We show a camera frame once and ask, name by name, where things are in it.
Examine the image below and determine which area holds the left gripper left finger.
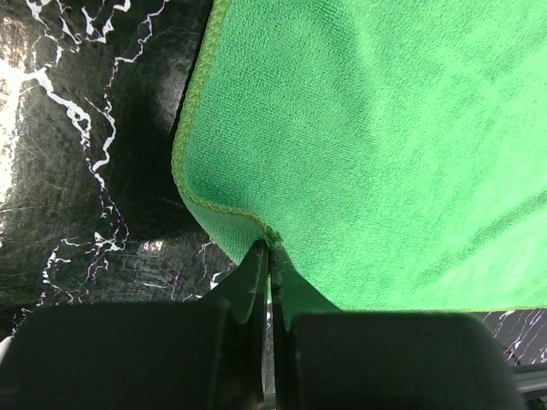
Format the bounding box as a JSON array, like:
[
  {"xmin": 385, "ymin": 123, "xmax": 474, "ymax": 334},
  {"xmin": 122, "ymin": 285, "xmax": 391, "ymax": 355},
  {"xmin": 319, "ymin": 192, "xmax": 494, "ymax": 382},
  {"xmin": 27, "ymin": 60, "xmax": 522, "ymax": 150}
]
[{"xmin": 1, "ymin": 241, "xmax": 269, "ymax": 409}]

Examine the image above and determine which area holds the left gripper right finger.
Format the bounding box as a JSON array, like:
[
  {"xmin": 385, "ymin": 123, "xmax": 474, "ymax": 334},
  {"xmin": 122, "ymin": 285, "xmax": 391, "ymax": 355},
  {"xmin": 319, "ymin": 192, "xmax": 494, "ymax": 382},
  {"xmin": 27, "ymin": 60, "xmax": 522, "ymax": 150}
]
[{"xmin": 271, "ymin": 250, "xmax": 526, "ymax": 409}]

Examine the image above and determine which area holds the green towel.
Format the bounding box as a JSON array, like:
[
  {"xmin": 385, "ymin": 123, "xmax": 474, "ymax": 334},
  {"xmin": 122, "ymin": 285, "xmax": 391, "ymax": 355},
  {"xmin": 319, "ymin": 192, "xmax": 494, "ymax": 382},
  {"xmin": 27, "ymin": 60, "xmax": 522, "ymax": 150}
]
[{"xmin": 172, "ymin": 1, "xmax": 546, "ymax": 312}]

